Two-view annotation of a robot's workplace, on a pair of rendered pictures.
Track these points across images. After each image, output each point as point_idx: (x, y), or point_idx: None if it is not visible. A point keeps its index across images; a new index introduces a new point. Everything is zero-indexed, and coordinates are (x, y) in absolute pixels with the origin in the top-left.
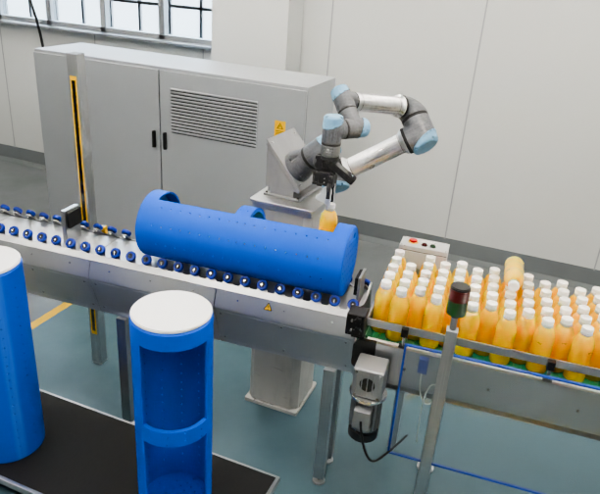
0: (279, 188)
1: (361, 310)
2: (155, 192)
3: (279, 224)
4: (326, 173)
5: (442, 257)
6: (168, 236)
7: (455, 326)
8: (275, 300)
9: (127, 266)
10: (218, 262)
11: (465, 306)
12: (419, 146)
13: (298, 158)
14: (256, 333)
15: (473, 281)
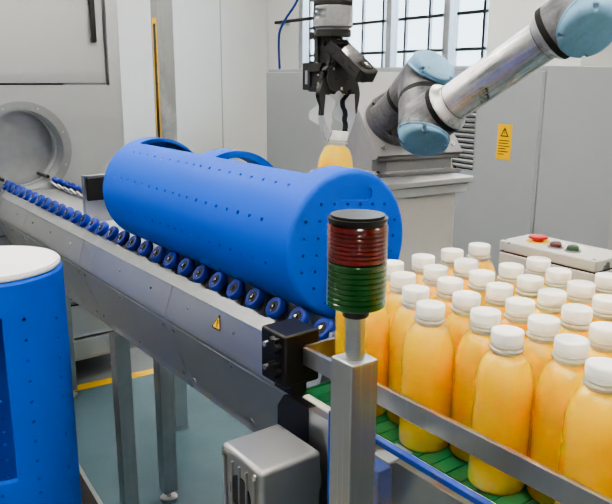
0: (357, 156)
1: (296, 327)
2: (148, 137)
3: (241, 165)
4: (319, 63)
5: (586, 272)
6: (124, 192)
7: (353, 347)
8: (226, 310)
9: (107, 247)
10: (166, 234)
11: (357, 275)
12: (562, 28)
13: (382, 98)
14: (216, 378)
15: (592, 307)
